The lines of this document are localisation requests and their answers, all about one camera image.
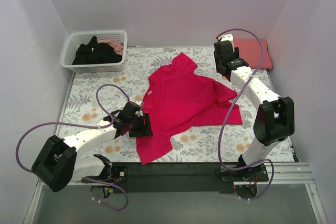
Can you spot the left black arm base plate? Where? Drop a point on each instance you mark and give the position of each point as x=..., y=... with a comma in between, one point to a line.
x=114, y=174

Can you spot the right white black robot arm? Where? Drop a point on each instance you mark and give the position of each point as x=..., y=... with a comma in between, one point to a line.
x=275, y=119

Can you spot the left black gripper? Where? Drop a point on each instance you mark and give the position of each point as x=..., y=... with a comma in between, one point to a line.
x=143, y=125

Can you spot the folded salmon t shirt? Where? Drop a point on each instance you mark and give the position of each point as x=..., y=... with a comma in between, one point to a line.
x=250, y=51

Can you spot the black t shirt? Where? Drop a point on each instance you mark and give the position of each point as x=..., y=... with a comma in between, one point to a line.
x=95, y=53

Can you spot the light pink t shirt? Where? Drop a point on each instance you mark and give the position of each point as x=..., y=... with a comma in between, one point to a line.
x=116, y=45

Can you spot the floral patterned table mat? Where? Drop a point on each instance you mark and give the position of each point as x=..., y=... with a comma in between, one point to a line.
x=92, y=94

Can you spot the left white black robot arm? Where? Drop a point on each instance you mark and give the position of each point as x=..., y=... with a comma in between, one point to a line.
x=62, y=160

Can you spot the aluminium frame rail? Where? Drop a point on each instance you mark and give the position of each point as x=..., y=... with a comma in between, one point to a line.
x=184, y=193

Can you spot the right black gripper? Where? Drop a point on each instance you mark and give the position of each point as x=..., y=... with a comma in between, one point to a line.
x=221, y=63

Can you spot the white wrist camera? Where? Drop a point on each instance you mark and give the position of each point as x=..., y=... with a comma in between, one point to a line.
x=139, y=112
x=225, y=37

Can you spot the white plastic laundry basket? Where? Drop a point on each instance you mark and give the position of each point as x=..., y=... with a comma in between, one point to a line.
x=83, y=37

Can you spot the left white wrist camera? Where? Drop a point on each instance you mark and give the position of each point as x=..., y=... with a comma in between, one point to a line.
x=139, y=112

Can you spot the magenta t shirt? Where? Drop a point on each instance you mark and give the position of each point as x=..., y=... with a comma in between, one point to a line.
x=178, y=99

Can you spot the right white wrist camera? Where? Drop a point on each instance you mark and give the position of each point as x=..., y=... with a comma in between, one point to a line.
x=225, y=37

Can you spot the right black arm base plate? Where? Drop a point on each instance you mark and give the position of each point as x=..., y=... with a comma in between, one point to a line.
x=256, y=174

